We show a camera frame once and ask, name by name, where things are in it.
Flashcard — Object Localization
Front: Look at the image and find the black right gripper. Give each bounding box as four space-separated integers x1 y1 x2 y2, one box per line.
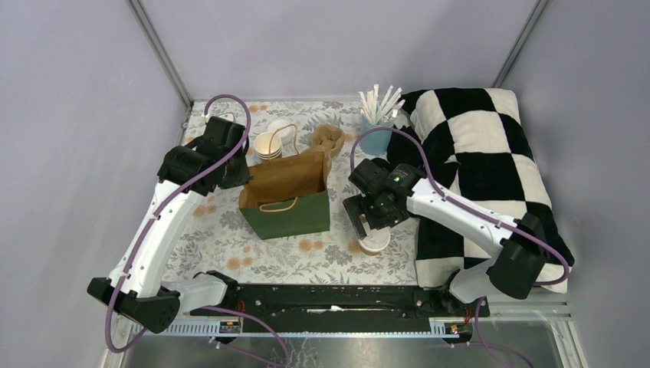
343 191 409 240

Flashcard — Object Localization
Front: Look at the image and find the stack of white cup lids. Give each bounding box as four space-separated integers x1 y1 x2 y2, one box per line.
267 119 296 145

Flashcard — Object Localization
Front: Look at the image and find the green brown paper bag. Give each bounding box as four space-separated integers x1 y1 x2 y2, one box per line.
238 151 330 240

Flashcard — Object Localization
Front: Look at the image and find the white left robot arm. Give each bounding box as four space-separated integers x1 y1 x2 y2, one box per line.
87 117 250 334

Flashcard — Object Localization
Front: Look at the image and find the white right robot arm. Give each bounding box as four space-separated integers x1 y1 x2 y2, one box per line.
343 159 547 316

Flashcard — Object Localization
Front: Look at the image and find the stack of brown paper cups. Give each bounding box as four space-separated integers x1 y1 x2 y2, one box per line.
253 132 283 160

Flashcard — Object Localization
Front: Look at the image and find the black cloth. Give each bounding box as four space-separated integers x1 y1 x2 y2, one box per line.
386 126 454 177

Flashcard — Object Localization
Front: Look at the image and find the blue straw holder cup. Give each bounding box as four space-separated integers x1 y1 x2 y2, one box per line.
359 115 392 156

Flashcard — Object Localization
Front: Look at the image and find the white wrapped straws bundle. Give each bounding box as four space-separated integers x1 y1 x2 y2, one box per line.
359 84 405 127

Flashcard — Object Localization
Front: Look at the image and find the floral table mat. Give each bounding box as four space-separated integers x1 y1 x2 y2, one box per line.
162 100 417 285

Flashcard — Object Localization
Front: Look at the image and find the black white checkered blanket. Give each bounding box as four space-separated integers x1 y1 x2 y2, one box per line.
398 87 575 293

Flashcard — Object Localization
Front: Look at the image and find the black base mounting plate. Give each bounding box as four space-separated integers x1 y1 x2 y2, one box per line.
220 284 490 334

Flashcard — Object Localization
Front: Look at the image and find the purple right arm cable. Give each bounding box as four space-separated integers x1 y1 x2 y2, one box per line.
349 126 571 368

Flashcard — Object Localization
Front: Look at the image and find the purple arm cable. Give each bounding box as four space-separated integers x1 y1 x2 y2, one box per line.
103 94 293 366
349 126 571 368

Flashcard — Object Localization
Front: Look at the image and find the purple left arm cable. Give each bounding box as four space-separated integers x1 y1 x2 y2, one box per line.
103 94 293 366

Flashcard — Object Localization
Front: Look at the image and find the aluminium frame rail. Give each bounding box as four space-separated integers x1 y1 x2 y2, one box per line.
103 288 587 367

